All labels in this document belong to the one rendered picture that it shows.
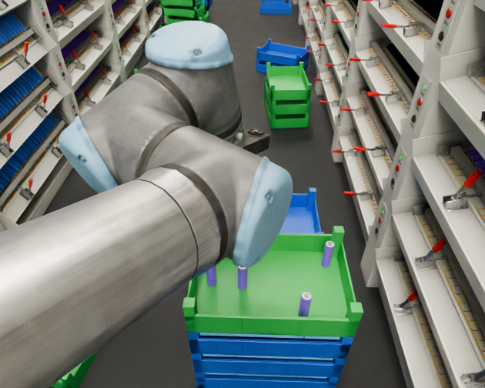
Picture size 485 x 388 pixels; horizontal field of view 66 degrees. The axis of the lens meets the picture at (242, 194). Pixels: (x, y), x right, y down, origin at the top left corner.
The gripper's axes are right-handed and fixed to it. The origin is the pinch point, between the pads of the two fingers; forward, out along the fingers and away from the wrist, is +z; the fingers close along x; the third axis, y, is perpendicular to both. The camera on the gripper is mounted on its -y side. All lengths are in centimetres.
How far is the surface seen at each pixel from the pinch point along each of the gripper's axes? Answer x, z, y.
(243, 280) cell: 4.1, 9.5, 8.8
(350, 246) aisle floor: 12, 67, -39
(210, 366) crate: 3.2, 22.6, 23.8
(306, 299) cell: 16.8, 6.3, 7.7
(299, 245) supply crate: 9.0, 14.4, -5.4
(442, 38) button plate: 20, -11, -48
